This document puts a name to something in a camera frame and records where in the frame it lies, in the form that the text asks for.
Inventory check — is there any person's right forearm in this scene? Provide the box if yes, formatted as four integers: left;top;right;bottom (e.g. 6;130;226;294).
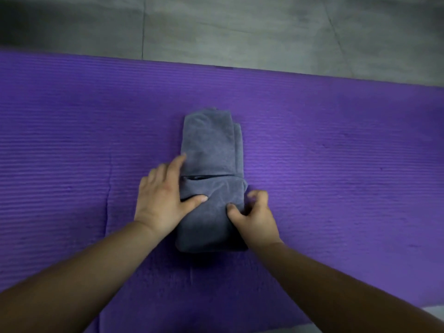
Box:
252;240;444;333

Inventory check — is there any dark grey towel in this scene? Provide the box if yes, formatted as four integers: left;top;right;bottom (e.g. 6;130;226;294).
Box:
174;107;249;254

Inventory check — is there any person's left hand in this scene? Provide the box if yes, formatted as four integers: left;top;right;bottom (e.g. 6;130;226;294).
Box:
133;153;209;241

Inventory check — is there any person's left forearm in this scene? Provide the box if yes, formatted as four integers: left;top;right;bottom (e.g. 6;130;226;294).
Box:
0;219;161;333

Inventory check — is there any purple yoga mat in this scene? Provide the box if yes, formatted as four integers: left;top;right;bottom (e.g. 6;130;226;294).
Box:
0;48;444;333

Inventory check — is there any person's right hand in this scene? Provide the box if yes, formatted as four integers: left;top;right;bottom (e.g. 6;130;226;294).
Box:
226;190;284;251

